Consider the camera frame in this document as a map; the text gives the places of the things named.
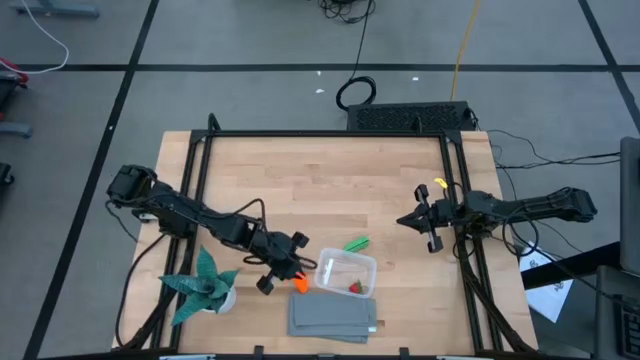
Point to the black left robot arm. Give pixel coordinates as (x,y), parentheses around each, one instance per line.
(175,207)

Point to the clear plastic tupperware container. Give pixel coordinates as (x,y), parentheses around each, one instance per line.
(345,265)

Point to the grey furniture base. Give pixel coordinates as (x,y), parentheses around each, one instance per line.
(55,9)

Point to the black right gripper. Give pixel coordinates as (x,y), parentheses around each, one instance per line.
(440,212)

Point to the grey cabinet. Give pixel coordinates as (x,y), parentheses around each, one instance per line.
(631,200)

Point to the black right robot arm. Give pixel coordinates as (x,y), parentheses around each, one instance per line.
(525,206)

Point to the folded grey cloth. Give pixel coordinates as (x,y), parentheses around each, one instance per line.
(332,317)

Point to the orange toy produce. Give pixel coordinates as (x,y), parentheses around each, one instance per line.
(301,284)

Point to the black metal table frame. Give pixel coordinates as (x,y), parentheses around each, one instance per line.
(325,134)

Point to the white printed paper sheet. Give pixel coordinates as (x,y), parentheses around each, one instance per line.
(547,295)

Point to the red toy strawberry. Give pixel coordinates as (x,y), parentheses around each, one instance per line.
(355,287)

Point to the grey keyboard desk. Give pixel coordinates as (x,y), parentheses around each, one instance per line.
(620,315)

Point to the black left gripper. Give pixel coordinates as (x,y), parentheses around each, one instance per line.
(277,250)

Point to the teal artificial plant white pot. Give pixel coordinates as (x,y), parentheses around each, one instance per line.
(205,287)

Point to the green toy produce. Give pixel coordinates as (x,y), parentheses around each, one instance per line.
(357,244)

